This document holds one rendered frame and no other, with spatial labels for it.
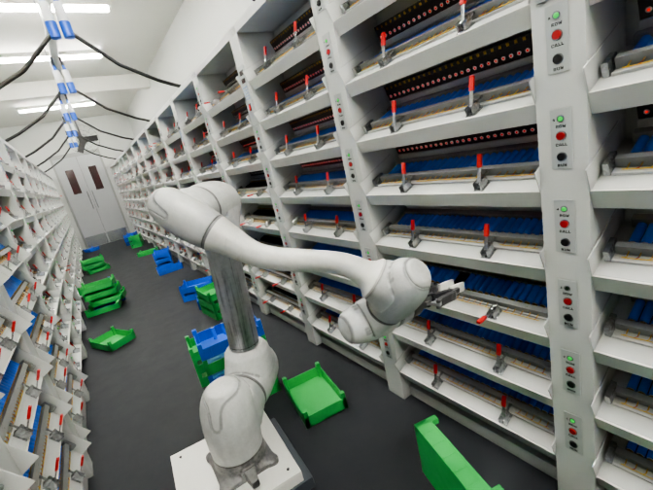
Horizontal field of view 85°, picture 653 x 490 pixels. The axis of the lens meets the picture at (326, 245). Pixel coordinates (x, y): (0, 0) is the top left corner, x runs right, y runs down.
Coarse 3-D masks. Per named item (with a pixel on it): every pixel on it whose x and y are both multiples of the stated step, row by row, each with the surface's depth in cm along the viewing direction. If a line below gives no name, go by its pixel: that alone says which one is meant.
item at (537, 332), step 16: (448, 304) 117; (464, 304) 114; (480, 304) 110; (464, 320) 114; (496, 320) 103; (512, 320) 100; (528, 320) 98; (544, 320) 95; (528, 336) 97; (544, 336) 92
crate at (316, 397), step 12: (312, 372) 182; (324, 372) 176; (288, 384) 175; (300, 384) 180; (312, 384) 177; (324, 384) 175; (300, 396) 171; (312, 396) 169; (324, 396) 167; (336, 396) 165; (300, 408) 163; (312, 408) 161; (324, 408) 152; (336, 408) 155; (312, 420) 151
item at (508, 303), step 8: (464, 296) 115; (472, 296) 112; (480, 296) 110; (488, 296) 108; (504, 304) 103; (512, 304) 101; (520, 304) 100; (528, 304) 99; (528, 312) 99; (536, 312) 96; (544, 312) 94; (536, 320) 96
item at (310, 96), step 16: (320, 64) 150; (288, 80) 171; (304, 80) 163; (320, 80) 154; (288, 96) 176; (304, 96) 141; (320, 96) 133; (256, 112) 176; (272, 112) 177; (288, 112) 154; (304, 112) 146
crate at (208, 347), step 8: (256, 320) 169; (216, 328) 180; (200, 336) 177; (208, 336) 178; (224, 336) 177; (200, 344) 158; (208, 344) 173; (216, 344) 161; (224, 344) 163; (200, 352) 158; (208, 352) 160; (216, 352) 161
